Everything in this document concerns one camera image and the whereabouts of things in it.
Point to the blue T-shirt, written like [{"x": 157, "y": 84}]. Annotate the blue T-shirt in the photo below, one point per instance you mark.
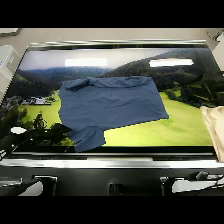
[{"x": 110, "y": 103}]

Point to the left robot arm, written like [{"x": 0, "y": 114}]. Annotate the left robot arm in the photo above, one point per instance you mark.
[{"x": 36, "y": 136}]

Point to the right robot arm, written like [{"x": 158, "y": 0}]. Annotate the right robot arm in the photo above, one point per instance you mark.
[{"x": 193, "y": 185}]

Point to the beige garment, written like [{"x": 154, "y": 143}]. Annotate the beige garment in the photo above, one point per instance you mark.
[{"x": 216, "y": 126}]

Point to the silver frame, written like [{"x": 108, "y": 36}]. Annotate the silver frame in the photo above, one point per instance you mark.
[{"x": 110, "y": 163}]

